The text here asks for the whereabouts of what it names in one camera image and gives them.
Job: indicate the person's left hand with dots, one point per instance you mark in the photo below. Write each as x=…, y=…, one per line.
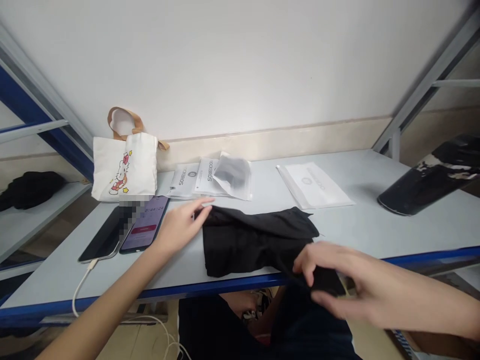
x=174, y=228

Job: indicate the person's left fingers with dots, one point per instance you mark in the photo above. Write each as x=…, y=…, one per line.
x=198, y=206

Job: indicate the person's legs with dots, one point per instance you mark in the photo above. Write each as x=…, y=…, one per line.
x=270, y=330

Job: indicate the white cartoon cat tote bag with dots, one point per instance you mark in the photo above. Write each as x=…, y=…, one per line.
x=125, y=168

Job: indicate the black cylindrical bottle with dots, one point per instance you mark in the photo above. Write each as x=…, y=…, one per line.
x=427, y=180

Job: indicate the black fabric garment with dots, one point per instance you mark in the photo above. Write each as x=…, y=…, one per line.
x=251, y=240

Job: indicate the white printed zip packet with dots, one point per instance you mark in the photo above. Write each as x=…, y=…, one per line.
x=208, y=176
x=183, y=182

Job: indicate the person's right hand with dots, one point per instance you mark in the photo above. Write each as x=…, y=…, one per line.
x=382, y=296

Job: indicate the black bundled cloth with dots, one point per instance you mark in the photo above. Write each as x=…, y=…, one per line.
x=32, y=189

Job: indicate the black smartphone with dark screen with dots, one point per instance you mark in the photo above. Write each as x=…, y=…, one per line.
x=101, y=236

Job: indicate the smartphone with purple screen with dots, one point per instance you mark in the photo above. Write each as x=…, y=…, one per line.
x=148, y=228

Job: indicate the stack of white flat packets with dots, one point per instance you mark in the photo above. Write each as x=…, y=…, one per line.
x=317, y=185

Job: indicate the grey metal shelf frame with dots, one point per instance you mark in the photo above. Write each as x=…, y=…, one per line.
x=423, y=86

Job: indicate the blue and grey shelf rack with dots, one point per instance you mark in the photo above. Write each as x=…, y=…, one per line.
x=33, y=112

